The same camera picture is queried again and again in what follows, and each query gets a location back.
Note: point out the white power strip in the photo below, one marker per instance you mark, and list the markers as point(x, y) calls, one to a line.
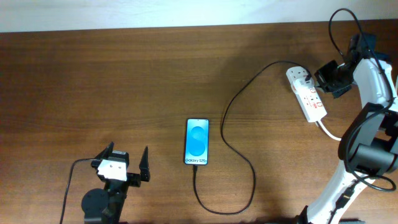
point(308, 100)

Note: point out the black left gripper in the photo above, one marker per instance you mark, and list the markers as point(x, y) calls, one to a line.
point(134, 180)

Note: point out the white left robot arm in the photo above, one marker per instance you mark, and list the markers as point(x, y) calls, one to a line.
point(105, 205)

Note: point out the white USB charger plug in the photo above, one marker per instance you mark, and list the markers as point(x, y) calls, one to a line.
point(302, 84)

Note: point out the blue Galaxy smartphone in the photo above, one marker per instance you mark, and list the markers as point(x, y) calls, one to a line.
point(196, 142)

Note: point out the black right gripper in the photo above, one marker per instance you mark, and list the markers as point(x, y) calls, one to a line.
point(319, 76)

